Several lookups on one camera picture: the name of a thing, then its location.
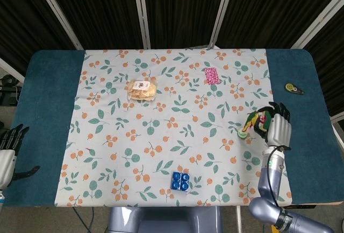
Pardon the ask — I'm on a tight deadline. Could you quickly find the blue bottle four-pack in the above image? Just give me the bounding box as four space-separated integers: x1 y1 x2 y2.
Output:
170 171 191 192

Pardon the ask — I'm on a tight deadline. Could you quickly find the blue felt table cover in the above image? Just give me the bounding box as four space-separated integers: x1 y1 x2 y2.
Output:
1 49 337 207

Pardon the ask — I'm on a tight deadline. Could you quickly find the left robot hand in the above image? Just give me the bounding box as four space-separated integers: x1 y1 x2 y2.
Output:
0 124 41 190

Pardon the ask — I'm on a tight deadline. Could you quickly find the clear bag of snacks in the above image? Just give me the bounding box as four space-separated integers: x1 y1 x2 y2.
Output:
127 79 157 102

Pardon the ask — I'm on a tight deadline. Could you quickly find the floral tablecloth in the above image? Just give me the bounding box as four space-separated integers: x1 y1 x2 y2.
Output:
54 48 293 207

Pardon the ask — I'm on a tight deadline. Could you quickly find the pink patterned card pack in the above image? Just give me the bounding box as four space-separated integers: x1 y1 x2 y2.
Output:
204 67 221 85

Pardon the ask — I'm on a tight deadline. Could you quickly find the blue cable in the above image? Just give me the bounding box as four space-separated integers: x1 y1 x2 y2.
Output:
73 206 95 233

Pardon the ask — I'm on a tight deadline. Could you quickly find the white table leg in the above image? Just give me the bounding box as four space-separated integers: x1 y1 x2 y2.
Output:
235 205 243 233

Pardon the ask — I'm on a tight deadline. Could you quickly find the grey robot torso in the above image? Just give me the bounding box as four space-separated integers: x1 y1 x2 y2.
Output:
107 206 224 233

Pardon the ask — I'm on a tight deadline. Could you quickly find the colourful feather shuttlecock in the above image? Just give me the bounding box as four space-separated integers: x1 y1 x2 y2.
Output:
237 111 269 139

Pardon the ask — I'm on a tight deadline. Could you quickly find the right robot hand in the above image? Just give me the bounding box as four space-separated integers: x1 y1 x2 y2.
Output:
254 102 292 151

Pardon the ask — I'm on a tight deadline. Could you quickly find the yellow black correction tape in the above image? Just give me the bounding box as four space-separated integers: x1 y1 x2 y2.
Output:
284 83 305 95

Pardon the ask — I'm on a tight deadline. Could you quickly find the white partition frame post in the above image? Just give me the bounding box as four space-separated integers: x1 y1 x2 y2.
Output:
291 0 344 50
0 57 25 83
131 0 151 50
208 0 238 50
31 0 83 51

